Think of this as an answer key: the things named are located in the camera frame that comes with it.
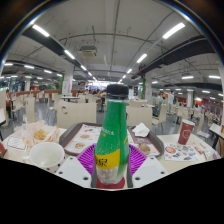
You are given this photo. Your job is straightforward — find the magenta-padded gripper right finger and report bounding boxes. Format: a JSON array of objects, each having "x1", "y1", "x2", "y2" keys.
[{"x1": 126, "y1": 143, "x2": 169, "y2": 189}]

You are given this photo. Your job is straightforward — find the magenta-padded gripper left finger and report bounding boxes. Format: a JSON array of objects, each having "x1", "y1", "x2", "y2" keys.
[{"x1": 54, "y1": 143, "x2": 99, "y2": 189}]

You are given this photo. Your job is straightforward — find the green plastic drink bottle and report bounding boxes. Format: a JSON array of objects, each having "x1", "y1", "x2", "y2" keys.
[{"x1": 93, "y1": 83, "x2": 131, "y2": 186}]

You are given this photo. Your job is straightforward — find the white polka-dot mug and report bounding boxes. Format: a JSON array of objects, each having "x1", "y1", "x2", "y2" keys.
[{"x1": 24, "y1": 141, "x2": 66, "y2": 174}]

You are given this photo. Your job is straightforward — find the printed sticker sheet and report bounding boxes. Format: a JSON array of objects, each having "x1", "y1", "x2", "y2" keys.
[{"x1": 163, "y1": 143, "x2": 200, "y2": 163}]

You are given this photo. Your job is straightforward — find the dark food tray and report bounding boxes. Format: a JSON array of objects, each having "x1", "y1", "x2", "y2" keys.
[{"x1": 58, "y1": 122, "x2": 165, "y2": 158}]

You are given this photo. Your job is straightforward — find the crumpled white napkin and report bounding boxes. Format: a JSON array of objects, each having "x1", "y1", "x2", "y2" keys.
[{"x1": 132, "y1": 122, "x2": 151, "y2": 138}]

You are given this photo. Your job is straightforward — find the clear plastic food bag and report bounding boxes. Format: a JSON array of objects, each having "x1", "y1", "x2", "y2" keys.
[{"x1": 21, "y1": 119, "x2": 61, "y2": 149}]

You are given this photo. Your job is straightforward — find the red paper cup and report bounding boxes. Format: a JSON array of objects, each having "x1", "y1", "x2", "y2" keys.
[{"x1": 177, "y1": 119, "x2": 196, "y2": 146}]

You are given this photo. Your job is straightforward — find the white printed card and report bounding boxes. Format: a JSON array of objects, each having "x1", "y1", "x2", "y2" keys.
[{"x1": 5, "y1": 135, "x2": 28, "y2": 152}]

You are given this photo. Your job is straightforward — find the clear plastic wrapper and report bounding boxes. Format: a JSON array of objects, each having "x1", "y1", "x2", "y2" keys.
[{"x1": 202, "y1": 149, "x2": 222, "y2": 162}]

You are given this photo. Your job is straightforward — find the beige side table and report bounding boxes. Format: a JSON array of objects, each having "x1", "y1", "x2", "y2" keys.
[{"x1": 208, "y1": 122, "x2": 224, "y2": 151}]

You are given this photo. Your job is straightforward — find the ceiling air conditioner unit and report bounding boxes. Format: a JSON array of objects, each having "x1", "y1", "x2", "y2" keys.
[{"x1": 79, "y1": 45, "x2": 98, "y2": 58}]

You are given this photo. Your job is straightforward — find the ceiling strip lights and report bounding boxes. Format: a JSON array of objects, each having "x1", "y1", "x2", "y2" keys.
[{"x1": 3, "y1": 22, "x2": 224, "y2": 98}]

